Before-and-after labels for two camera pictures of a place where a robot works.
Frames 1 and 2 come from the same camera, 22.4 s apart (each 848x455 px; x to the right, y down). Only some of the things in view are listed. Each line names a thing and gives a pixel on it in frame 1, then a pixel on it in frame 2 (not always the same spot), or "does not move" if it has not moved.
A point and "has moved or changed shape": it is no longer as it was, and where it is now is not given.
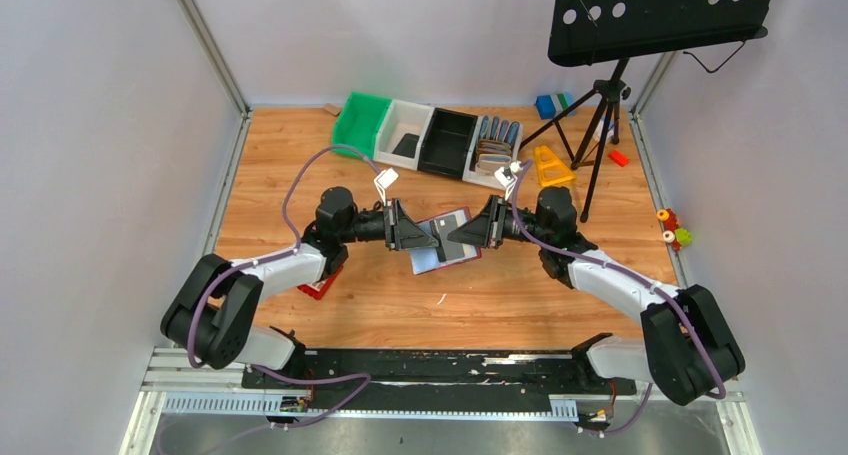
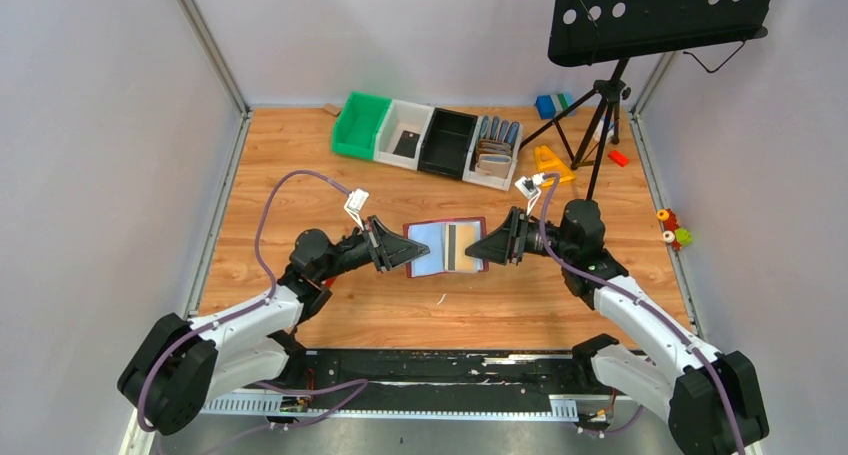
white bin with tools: (495, 145) does not move
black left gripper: (404, 232) → (387, 248)
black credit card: (407, 145) does not move
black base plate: (467, 374) does not move
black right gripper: (480, 229) → (503, 243)
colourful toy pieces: (673, 234) does not move
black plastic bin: (447, 143) does not move
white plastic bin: (401, 118) does not move
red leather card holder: (447, 253) has moved or changed shape
